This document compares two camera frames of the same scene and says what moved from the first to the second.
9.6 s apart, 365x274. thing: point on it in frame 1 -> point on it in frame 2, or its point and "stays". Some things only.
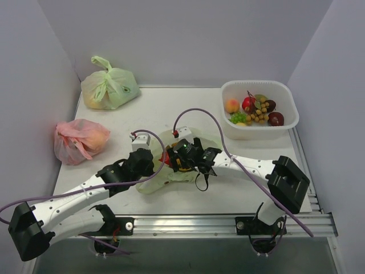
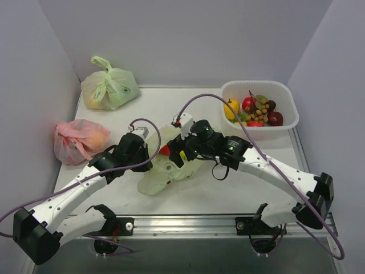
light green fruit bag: [163, 174] stays
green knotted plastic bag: [108, 89] stays
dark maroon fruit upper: [272, 105] stays
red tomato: [166, 158] -> [256, 124]
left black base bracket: [113, 226] stays
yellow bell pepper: [178, 162] -> [228, 112]
